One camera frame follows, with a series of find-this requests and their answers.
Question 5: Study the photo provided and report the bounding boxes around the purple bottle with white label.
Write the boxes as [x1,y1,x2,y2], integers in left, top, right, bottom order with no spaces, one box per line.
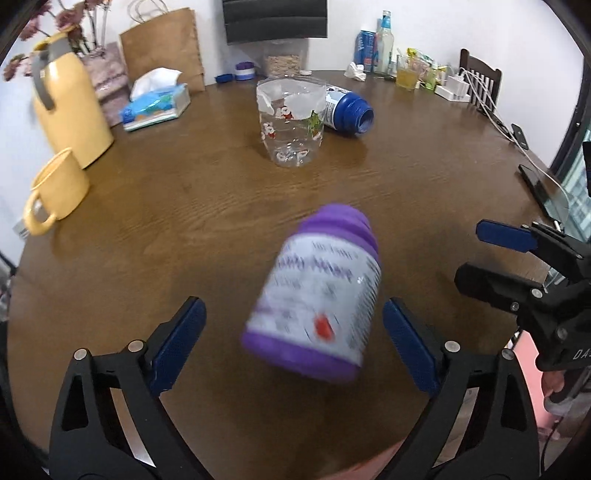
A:
[242,204,382,383]

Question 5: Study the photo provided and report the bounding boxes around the person's right hand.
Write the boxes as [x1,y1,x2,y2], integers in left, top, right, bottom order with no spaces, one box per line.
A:
[541,370,565,411]

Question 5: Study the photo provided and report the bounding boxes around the black smartphone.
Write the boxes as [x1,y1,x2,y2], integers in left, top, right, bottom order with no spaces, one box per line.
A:
[518,164,562,223]

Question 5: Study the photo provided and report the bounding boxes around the small black phone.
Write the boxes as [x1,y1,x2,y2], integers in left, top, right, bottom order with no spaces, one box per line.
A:
[511,123,529,151]

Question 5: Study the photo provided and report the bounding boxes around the dark wooden chair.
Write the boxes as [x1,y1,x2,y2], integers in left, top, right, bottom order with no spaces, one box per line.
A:
[460,48,502,112]

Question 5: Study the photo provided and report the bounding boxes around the white power strip with chargers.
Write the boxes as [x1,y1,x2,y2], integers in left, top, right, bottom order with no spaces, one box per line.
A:
[435,76,471,103]

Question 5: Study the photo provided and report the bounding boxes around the colourful snack packets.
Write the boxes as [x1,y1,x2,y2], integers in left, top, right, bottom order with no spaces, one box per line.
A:
[406,48,448,92]

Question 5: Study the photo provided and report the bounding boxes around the glass of yellow drink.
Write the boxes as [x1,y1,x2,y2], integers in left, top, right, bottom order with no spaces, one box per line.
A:
[396,54,422,91]

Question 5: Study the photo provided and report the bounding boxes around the blue bottle with white label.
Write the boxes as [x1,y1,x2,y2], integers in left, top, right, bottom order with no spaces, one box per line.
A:
[325,85,374,135]

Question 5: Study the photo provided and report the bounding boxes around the clear glass bottle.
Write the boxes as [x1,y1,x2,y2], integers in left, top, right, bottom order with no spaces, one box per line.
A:
[373,10,394,76]

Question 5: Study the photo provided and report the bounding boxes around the crumpled white tissue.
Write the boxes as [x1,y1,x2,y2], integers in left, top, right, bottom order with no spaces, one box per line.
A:
[344,62,367,82]

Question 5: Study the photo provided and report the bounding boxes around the yellow ceramic mug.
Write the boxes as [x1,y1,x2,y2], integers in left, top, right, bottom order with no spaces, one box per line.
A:
[23,148,90,236]

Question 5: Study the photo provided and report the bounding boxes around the blue soda can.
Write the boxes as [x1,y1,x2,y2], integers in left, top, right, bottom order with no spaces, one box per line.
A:
[353,30,376,73]

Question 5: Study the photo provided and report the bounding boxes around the clear container with grains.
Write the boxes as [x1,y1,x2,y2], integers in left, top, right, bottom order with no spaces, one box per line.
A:
[263,39,304,78]

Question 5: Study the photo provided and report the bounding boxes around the yellow thermos jug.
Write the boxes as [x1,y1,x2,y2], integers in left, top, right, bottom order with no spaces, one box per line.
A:
[31,32,114,169]

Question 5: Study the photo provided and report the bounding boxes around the blue tissue box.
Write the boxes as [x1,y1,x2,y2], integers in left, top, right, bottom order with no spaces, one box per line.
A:
[120,67,190,132]

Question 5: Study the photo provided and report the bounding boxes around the small purple white jar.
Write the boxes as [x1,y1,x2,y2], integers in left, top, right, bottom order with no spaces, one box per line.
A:
[235,61,256,81]

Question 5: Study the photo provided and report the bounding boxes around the blue bottle cap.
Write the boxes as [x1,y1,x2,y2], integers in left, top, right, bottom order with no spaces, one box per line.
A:
[215,74,233,84]

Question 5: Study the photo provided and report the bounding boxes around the black paper bag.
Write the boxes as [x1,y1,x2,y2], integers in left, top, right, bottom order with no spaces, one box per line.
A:
[222,0,328,44]

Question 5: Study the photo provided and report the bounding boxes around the pink textured flower vase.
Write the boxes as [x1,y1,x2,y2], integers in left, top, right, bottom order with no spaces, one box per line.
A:
[82,42,130,127]

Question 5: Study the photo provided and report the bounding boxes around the dried pink flowers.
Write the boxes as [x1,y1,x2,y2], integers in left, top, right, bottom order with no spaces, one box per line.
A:
[17,1,112,56]

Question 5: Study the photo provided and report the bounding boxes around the brown paper bag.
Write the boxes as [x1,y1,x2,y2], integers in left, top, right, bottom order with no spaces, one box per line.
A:
[120,1,205,94]

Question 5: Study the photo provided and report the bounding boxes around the white charging cable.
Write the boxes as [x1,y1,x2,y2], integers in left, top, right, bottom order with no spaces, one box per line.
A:
[459,66,574,209]

